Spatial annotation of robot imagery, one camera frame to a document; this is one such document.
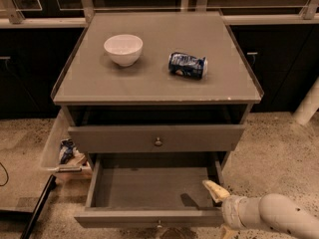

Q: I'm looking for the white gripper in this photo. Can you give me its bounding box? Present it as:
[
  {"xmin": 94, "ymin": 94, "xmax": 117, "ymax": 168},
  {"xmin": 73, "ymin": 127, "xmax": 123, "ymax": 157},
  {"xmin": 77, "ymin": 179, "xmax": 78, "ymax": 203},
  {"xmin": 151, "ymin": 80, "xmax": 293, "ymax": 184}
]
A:
[{"xmin": 202, "ymin": 180, "xmax": 245, "ymax": 239}]

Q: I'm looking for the grey drawer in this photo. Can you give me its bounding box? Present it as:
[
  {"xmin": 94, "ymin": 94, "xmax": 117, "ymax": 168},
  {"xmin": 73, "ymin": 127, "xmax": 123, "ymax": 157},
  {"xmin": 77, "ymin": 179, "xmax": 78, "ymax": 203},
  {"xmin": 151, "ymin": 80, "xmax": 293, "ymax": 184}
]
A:
[
  {"xmin": 75, "ymin": 152, "xmax": 223, "ymax": 228},
  {"xmin": 68, "ymin": 124, "xmax": 244, "ymax": 153}
]

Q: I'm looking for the grey top drawer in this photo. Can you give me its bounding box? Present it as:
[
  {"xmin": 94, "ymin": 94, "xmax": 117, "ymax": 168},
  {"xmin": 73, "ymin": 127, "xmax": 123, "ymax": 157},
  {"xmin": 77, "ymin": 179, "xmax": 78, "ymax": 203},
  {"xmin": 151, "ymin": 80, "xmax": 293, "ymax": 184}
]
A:
[{"xmin": 68, "ymin": 124, "xmax": 244, "ymax": 153}]

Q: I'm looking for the grey drawer cabinet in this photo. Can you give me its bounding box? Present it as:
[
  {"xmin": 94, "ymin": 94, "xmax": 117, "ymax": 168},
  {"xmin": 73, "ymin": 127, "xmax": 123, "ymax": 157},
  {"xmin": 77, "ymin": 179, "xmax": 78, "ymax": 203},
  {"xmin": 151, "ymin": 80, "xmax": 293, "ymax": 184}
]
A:
[{"xmin": 50, "ymin": 11, "xmax": 265, "ymax": 229}]

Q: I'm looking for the crushed blue soda can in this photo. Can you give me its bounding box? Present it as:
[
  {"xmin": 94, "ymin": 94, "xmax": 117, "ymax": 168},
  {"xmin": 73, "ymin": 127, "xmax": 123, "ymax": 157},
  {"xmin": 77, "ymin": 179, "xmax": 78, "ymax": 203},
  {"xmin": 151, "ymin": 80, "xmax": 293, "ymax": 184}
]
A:
[{"xmin": 168, "ymin": 52, "xmax": 207, "ymax": 79}]

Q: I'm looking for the blue snack bag in bin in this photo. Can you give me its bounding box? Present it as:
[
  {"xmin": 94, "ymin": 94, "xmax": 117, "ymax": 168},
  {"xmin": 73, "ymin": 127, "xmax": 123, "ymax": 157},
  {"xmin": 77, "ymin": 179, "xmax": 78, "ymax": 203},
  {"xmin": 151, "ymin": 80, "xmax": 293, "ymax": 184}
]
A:
[{"xmin": 59, "ymin": 138, "xmax": 75, "ymax": 164}]

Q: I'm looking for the black bar on floor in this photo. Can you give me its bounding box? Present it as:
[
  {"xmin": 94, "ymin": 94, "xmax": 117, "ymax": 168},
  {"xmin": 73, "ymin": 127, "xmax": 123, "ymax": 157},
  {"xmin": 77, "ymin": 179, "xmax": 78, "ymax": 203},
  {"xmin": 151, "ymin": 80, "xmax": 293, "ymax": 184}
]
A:
[{"xmin": 20, "ymin": 175, "xmax": 57, "ymax": 239}]

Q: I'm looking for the clear plastic bin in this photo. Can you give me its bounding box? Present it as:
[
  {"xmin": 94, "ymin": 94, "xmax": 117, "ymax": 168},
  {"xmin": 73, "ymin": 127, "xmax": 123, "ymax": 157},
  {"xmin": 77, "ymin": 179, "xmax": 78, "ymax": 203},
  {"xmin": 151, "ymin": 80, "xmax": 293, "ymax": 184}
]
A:
[{"xmin": 41, "ymin": 111, "xmax": 92, "ymax": 181}]

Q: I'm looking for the white ceramic bowl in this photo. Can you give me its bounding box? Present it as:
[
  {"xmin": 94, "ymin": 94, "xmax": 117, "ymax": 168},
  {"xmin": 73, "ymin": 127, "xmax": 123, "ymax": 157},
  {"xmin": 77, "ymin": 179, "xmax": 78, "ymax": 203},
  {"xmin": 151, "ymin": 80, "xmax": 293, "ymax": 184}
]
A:
[{"xmin": 104, "ymin": 34, "xmax": 144, "ymax": 67}]

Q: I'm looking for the white post at right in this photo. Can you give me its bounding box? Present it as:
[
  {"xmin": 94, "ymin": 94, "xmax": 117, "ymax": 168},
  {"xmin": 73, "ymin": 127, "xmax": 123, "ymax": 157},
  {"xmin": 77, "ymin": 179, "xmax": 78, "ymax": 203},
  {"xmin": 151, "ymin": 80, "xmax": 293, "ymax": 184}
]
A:
[{"xmin": 293, "ymin": 77, "xmax": 319, "ymax": 125}]

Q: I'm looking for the black cable on floor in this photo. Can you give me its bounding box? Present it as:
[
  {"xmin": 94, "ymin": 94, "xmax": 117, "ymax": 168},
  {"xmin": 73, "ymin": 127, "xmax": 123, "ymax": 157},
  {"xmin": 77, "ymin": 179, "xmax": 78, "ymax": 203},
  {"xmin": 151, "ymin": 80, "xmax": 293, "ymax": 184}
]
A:
[{"xmin": 0, "ymin": 162, "xmax": 10, "ymax": 187}]

